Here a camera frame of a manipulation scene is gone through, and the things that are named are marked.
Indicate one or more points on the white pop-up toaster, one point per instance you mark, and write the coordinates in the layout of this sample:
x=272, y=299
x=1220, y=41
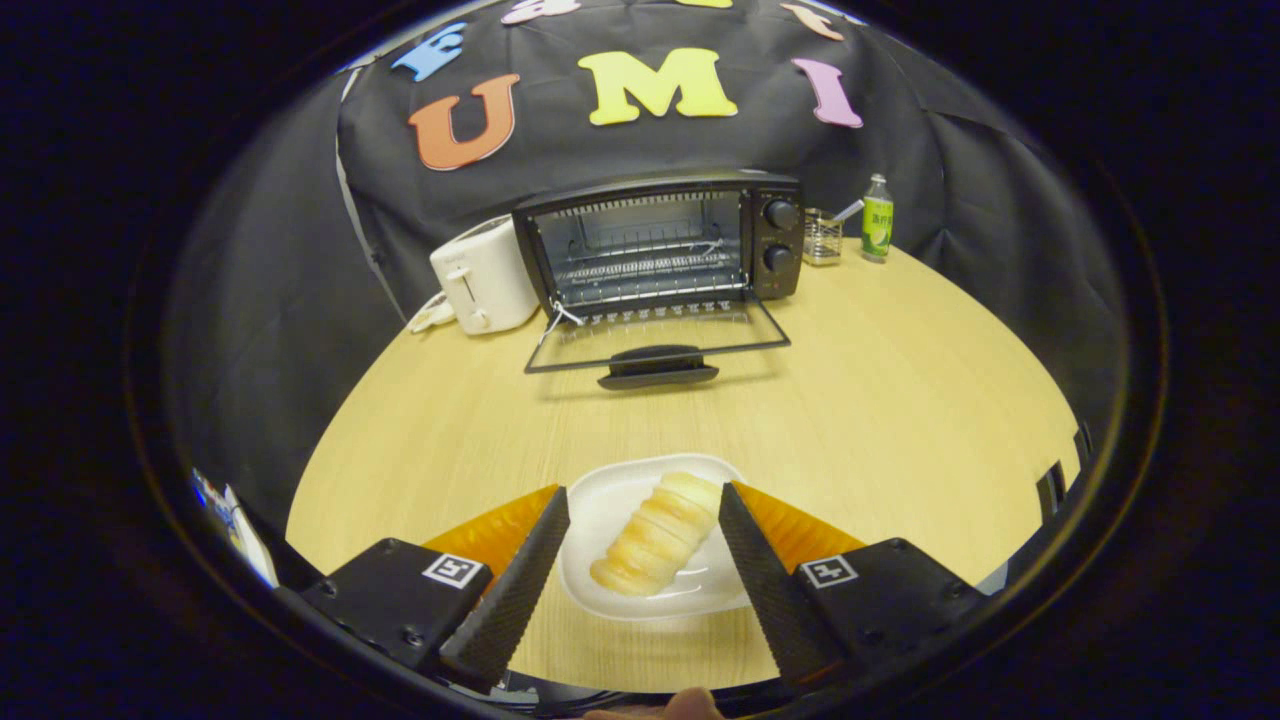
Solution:
x=490, y=275

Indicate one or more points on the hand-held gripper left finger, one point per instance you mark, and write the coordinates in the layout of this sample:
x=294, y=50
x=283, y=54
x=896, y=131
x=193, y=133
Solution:
x=515, y=590

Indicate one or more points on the green drink bottle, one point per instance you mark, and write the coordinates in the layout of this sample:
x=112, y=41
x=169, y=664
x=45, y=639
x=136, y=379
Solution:
x=877, y=225

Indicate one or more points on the dark chair back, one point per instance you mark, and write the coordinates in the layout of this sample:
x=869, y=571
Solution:
x=1050, y=492
x=1084, y=448

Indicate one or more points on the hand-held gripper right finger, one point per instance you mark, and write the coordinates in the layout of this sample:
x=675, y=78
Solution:
x=770, y=590

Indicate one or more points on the black toaster oven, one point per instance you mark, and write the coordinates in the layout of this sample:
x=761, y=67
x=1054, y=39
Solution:
x=780, y=235

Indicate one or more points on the white plate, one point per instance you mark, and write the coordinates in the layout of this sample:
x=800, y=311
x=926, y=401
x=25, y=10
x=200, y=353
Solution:
x=600, y=510

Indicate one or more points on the black backdrop cloth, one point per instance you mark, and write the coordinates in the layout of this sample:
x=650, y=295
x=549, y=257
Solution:
x=620, y=150

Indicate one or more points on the golden bread roll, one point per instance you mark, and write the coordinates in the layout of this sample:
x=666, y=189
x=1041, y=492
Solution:
x=655, y=535

